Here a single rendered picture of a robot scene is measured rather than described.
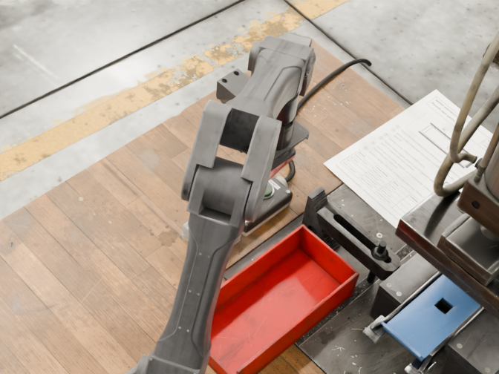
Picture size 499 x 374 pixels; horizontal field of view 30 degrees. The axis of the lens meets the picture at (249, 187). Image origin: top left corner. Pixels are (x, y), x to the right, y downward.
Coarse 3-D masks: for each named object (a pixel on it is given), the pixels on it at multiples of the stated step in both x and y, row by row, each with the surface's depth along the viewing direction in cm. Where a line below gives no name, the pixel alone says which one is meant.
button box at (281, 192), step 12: (360, 60) 178; (336, 72) 173; (276, 180) 152; (288, 180) 154; (276, 192) 151; (288, 192) 151; (264, 204) 149; (276, 204) 149; (288, 204) 153; (264, 216) 149; (252, 228) 148
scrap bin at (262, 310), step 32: (288, 256) 146; (320, 256) 144; (224, 288) 136; (256, 288) 142; (288, 288) 142; (320, 288) 143; (352, 288) 141; (224, 320) 138; (256, 320) 138; (288, 320) 139; (320, 320) 139; (224, 352) 134; (256, 352) 135
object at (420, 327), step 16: (432, 288) 135; (448, 288) 135; (416, 304) 133; (432, 304) 133; (464, 304) 133; (400, 320) 131; (416, 320) 131; (432, 320) 131; (448, 320) 131; (464, 320) 132; (400, 336) 129; (416, 336) 129; (432, 336) 129; (416, 352) 125
